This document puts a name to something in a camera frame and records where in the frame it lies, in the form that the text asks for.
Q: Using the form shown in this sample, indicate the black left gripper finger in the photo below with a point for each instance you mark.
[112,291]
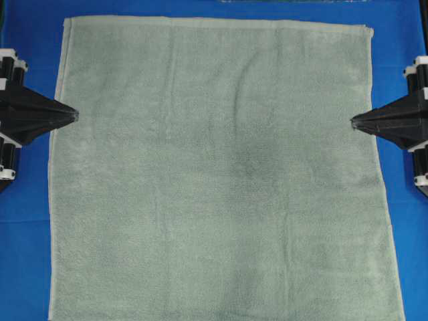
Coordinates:
[26,133]
[26,98]

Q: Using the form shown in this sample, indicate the light green bath towel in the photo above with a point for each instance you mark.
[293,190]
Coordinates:
[213,174]

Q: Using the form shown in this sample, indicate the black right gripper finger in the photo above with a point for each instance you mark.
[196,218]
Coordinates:
[409,105]
[403,138]

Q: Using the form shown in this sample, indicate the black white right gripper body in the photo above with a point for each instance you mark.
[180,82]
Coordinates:
[416,76]

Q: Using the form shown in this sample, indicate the blue table cover cloth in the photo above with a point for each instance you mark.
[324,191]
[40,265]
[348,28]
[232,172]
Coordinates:
[35,28]

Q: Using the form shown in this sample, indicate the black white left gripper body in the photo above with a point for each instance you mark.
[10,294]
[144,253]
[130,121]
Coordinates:
[12,73]

